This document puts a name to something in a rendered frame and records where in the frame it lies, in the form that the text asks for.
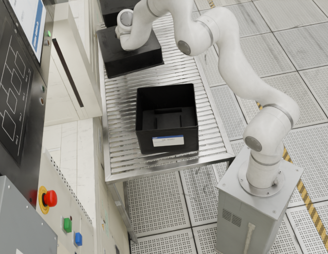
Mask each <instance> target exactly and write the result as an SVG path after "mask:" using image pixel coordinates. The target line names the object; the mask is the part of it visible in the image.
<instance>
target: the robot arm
mask: <svg viewBox="0 0 328 254"><path fill-rule="evenodd" d="M193 6H194V0H141V1H140V2H139V3H137V4H136V6H135V7H134V10H133V11H132V10H130V9H124V10H122V11H120V12H119V14H118V17H117V24H118V26H117V27H116V29H115V31H116V35H115V38H118V39H120V41H121V46H122V48H123V50H125V51H132V50H136V49H138V48H140V47H141V46H143V45H144V44H145V43H146V42H147V40H148V39H149V36H150V33H151V28H152V23H153V21H155V20H157V19H159V18H161V17H163V16H165V15H167V14H169V13H171V15H172V18H173V23H174V36H175V42H176V46H177V48H178V49H179V50H180V51H181V52H182V53H183V54H185V55H187V56H198V55H200V54H202V53H203V52H205V51H206V50H207V49H209V48H210V47H211V46H212V45H214V44H215V43H216V45H217V47H218V71H219V74H220V76H221V77H222V79H223V80H224V81H225V83H226V84H227V85H228V86H229V88H230V89H231V90H232V91H233V92H234V93H235V94H236V95H237V96H238V97H240V98H242V99H246V100H255V101H257V102H258V103H259V104H260V105H261V106H262V110H261V111H260V112H259V113H258V114H257V115H256V116H255V117H254V118H253V119H252V120H251V121H250V122H249V124H248V125H247V126H246V127H245V129H244V132H243V141H244V143H245V144H246V145H247V146H248V147H249V148H250V155H249V160H248V161H246V162H245V163H243V164H242V165H241V167H240V169H239V172H238V181H239V184H240V185H241V187H242V188H243V189H244V190H245V191H246V192H247V193H249V194H251V195H253V196H255V197H260V198H267V197H271V196H274V195H275V194H277V193H278V192H279V191H280V190H281V189H282V187H283V184H284V175H283V173H282V171H281V169H280V168H279V166H280V163H281V159H282V156H283V152H284V144H283V142H282V139H283V138H284V137H285V136H286V135H287V133H288V132H289V131H290V130H291V129H292V128H293V127H294V126H295V124H296V123H297V121H298V120H299V117H300V109H299V106H298V104H297V103H296V102H295V101H294V100H293V99H292V98H291V97H290V96H288V95H287V94H285V93H283V92H281V91H279V90H278V89H276V88H274V87H272V86H270V85H269V84H267V83H266V82H264V81H263V80H262V79H261V78H260V77H259V76H258V74H257V73H256V72H255V71H254V69H253V68H252V66H251V65H250V63H249V62H248V61H247V59H246V57H245V56H244V54H243V52H242V49H241V45H240V35H239V25H238V21H237V19H236V17H235V15H234V14H233V13H232V12H231V11H230V10H229V9H227V8H225V7H215V8H212V9H210V10H208V11H207V12H205V13H204V14H203V15H201V16H200V17H198V18H197V19H196V20H194V21H192V20H191V15H192V11H193Z"/></svg>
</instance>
